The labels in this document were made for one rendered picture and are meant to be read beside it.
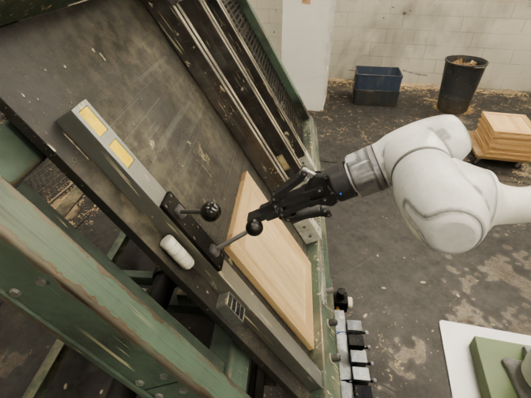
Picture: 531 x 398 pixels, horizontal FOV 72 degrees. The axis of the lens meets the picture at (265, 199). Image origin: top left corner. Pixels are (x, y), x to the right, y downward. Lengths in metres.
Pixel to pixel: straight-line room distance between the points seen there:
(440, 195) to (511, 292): 2.50
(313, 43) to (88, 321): 4.55
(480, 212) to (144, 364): 0.53
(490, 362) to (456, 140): 0.96
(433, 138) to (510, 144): 3.66
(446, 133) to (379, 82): 4.69
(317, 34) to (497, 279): 3.30
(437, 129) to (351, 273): 2.10
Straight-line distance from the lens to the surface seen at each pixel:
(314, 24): 4.85
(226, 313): 0.85
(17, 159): 0.68
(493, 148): 4.32
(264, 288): 1.03
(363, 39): 6.28
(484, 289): 2.95
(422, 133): 0.68
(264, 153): 1.32
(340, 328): 1.50
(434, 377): 2.39
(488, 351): 1.53
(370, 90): 5.38
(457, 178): 0.57
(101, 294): 0.56
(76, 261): 0.55
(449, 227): 0.54
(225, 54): 1.50
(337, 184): 0.71
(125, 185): 0.72
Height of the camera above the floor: 1.95
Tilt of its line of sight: 36 degrees down
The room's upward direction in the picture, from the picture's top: straight up
